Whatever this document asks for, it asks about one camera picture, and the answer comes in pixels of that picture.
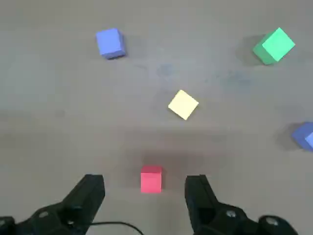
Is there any red foam cube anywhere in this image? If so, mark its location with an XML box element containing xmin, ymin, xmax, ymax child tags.
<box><xmin>140</xmin><ymin>165</ymin><xmax>163</xmax><ymax>194</ymax></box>

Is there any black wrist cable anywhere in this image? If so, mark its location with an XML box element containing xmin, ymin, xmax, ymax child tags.
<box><xmin>91</xmin><ymin>221</ymin><xmax>145</xmax><ymax>235</ymax></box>

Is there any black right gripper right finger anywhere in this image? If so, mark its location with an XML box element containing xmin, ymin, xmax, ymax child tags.
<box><xmin>184</xmin><ymin>174</ymin><xmax>300</xmax><ymax>235</ymax></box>

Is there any purple foam cube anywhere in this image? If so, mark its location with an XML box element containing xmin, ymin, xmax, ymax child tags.
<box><xmin>95</xmin><ymin>27</ymin><xmax>127</xmax><ymax>60</ymax></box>
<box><xmin>291</xmin><ymin>121</ymin><xmax>313</xmax><ymax>152</ymax></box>

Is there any green foam cube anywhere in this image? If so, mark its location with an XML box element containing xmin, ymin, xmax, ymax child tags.
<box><xmin>252</xmin><ymin>27</ymin><xmax>296</xmax><ymax>66</ymax></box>

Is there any yellow foam cube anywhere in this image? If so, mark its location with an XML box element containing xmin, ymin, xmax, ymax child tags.
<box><xmin>168</xmin><ymin>89</ymin><xmax>200</xmax><ymax>121</ymax></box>

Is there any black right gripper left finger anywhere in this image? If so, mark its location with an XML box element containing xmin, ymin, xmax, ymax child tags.
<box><xmin>0</xmin><ymin>174</ymin><xmax>106</xmax><ymax>235</ymax></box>

